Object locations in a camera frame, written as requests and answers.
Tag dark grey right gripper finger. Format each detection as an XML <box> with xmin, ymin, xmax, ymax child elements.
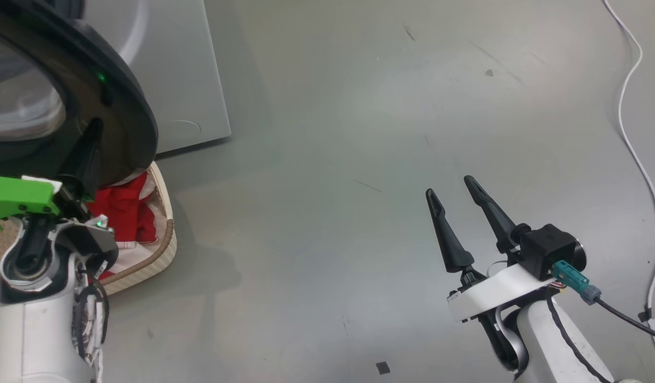
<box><xmin>425</xmin><ymin>188</ymin><xmax>486</xmax><ymax>286</ymax></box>
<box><xmin>463</xmin><ymin>176</ymin><xmax>531</xmax><ymax>255</ymax></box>

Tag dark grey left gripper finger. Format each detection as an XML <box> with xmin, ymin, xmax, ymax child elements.
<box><xmin>59</xmin><ymin>117</ymin><xmax>104</xmax><ymax>201</ymax></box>

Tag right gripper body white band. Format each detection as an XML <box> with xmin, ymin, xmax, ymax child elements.
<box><xmin>447</xmin><ymin>263</ymin><xmax>554</xmax><ymax>323</ymax></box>

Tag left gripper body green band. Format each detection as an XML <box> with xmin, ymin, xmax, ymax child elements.
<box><xmin>0</xmin><ymin>176</ymin><xmax>119</xmax><ymax>272</ymax></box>

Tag black round washer door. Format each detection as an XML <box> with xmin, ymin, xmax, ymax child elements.
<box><xmin>0</xmin><ymin>0</ymin><xmax>159</xmax><ymax>187</ymax></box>

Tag red cloth garment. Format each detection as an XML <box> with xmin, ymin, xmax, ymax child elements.
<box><xmin>87</xmin><ymin>171</ymin><xmax>163</xmax><ymax>277</ymax></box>

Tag cream perforated laundry basket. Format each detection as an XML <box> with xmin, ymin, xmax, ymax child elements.
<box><xmin>0</xmin><ymin>161</ymin><xmax>178</xmax><ymax>296</ymax></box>

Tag white front-load washing machine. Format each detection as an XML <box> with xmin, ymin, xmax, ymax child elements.
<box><xmin>67</xmin><ymin>0</ymin><xmax>232</xmax><ymax>157</ymax></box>

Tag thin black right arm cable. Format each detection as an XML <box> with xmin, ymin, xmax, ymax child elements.
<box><xmin>545</xmin><ymin>295</ymin><xmax>611</xmax><ymax>383</ymax></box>

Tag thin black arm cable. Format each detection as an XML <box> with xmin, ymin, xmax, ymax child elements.
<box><xmin>545</xmin><ymin>295</ymin><xmax>611</xmax><ymax>383</ymax></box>
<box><xmin>72</xmin><ymin>261</ymin><xmax>112</xmax><ymax>373</ymax></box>

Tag right camera cable teal plug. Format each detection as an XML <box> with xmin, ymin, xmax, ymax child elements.
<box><xmin>552</xmin><ymin>261</ymin><xmax>655</xmax><ymax>343</ymax></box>

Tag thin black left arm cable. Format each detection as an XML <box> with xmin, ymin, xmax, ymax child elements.
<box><xmin>72</xmin><ymin>261</ymin><xmax>112</xmax><ymax>373</ymax></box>

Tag white floor cable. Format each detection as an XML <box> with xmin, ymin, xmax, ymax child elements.
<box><xmin>603</xmin><ymin>0</ymin><xmax>655</xmax><ymax>369</ymax></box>

